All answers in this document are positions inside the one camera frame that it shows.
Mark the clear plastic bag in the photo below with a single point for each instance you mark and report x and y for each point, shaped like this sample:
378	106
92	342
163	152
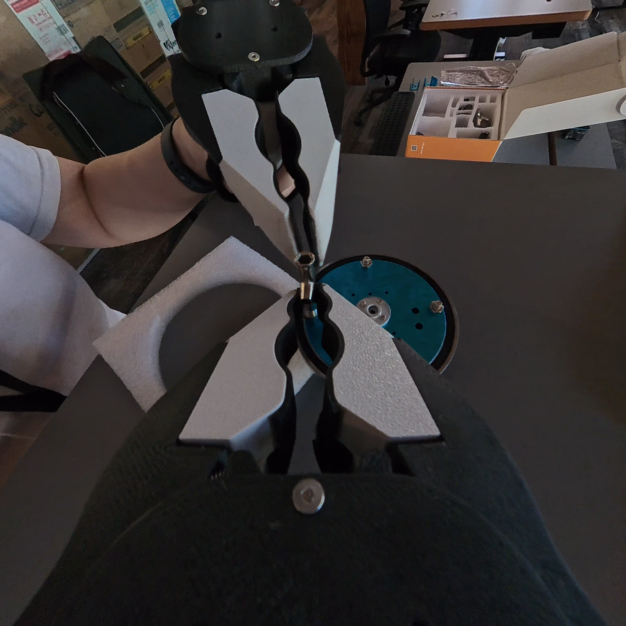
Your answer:
479	76

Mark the black bag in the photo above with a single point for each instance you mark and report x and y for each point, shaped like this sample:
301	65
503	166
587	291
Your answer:
88	98

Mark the black perforated panel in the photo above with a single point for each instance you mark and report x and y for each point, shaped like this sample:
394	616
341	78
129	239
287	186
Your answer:
397	122

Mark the tan top desk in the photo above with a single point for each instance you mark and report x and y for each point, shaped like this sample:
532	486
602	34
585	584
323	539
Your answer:
489	12

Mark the small brass standoff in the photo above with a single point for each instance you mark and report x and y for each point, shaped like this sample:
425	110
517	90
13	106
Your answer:
436	306
366	262

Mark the silver round hub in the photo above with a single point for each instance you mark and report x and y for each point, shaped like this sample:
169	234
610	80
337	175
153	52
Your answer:
372	309

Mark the white foam packing piece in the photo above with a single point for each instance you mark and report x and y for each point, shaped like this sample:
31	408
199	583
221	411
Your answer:
142	318

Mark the white foam box insert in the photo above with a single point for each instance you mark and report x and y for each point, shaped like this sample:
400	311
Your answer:
430	105

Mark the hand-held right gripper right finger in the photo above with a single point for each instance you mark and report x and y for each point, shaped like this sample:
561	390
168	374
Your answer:
376	381

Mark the dark grey desk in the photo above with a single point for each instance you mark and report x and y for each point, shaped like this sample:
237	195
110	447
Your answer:
513	293

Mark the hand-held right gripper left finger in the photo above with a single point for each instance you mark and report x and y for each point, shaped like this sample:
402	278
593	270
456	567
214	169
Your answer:
234	391

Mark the round blue base plate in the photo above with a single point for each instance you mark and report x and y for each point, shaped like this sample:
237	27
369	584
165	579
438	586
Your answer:
411	293

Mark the open orange cardboard box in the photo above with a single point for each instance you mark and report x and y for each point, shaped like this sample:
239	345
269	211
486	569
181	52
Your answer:
450	149

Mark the stack of cardboard boxes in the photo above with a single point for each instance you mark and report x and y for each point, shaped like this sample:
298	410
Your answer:
146	54

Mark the person's left forearm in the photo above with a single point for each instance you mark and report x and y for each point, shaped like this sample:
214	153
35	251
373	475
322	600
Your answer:
112	195

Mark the black wristband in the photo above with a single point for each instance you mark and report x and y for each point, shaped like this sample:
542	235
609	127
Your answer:
171	151

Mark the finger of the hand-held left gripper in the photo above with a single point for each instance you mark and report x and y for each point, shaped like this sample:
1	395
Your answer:
318	146
239	161

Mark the black office chair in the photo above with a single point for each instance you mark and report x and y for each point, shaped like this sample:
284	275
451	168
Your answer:
391	44

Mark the small metal socket wrench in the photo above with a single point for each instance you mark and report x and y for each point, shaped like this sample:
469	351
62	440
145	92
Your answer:
304	276

